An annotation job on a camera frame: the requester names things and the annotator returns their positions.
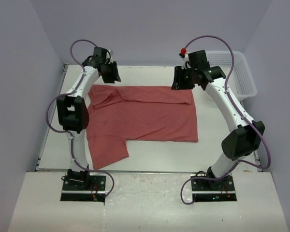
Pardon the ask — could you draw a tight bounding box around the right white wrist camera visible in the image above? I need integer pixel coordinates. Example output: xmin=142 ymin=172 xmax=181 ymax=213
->
xmin=179 ymin=53 xmax=190 ymax=69

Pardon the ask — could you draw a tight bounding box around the white plastic basket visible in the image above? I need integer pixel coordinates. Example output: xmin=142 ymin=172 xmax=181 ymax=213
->
xmin=206 ymin=51 xmax=257 ymax=101

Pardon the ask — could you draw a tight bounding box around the red t shirt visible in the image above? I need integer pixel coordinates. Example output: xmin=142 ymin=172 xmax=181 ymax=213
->
xmin=86 ymin=85 xmax=198 ymax=170

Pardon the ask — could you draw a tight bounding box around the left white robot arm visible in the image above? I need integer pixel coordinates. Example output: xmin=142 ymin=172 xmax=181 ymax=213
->
xmin=56 ymin=47 xmax=121 ymax=190

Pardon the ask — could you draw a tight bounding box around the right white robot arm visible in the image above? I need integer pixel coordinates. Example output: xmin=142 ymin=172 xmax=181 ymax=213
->
xmin=172 ymin=48 xmax=265 ymax=190

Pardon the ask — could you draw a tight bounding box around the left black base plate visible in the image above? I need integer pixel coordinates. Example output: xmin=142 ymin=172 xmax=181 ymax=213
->
xmin=60 ymin=172 xmax=106 ymax=203

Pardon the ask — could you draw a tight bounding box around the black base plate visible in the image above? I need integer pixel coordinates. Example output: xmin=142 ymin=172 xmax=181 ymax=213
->
xmin=191 ymin=175 xmax=237 ymax=203
xmin=60 ymin=172 xmax=106 ymax=203

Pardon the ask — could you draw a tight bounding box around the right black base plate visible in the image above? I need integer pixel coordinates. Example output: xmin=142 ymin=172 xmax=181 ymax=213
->
xmin=191 ymin=175 xmax=237 ymax=203

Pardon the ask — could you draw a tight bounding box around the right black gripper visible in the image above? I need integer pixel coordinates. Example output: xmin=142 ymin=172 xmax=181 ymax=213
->
xmin=172 ymin=66 xmax=197 ymax=90

